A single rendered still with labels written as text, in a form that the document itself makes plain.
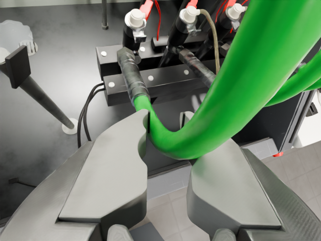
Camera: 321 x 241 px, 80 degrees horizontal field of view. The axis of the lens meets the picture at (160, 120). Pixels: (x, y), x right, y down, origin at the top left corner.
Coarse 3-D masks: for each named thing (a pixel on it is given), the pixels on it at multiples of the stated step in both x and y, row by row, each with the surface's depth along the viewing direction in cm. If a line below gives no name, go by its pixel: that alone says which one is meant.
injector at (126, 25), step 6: (126, 18) 25; (126, 24) 25; (144, 24) 26; (126, 30) 26; (138, 30) 26; (126, 36) 27; (132, 36) 27; (126, 42) 29; (132, 42) 28; (132, 48) 30; (138, 48) 30; (138, 54) 30; (138, 60) 30
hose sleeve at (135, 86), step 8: (128, 56) 22; (120, 64) 22; (128, 64) 21; (136, 64) 21; (128, 72) 20; (136, 72) 20; (128, 80) 19; (136, 80) 18; (128, 88) 18; (136, 88) 17; (144, 88) 18; (136, 96) 17
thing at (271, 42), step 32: (256, 0) 3; (288, 0) 3; (320, 0) 3; (256, 32) 3; (288, 32) 3; (320, 32) 3; (224, 64) 4; (256, 64) 4; (288, 64) 4; (224, 96) 5; (256, 96) 4; (160, 128) 12; (192, 128) 6; (224, 128) 5
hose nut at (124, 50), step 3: (123, 48) 23; (126, 48) 23; (117, 51) 23; (120, 51) 23; (123, 51) 23; (126, 51) 22; (129, 51) 23; (132, 51) 24; (117, 54) 23; (120, 54) 22; (123, 54) 22; (126, 54) 22; (129, 54) 22; (132, 54) 23; (117, 57) 24
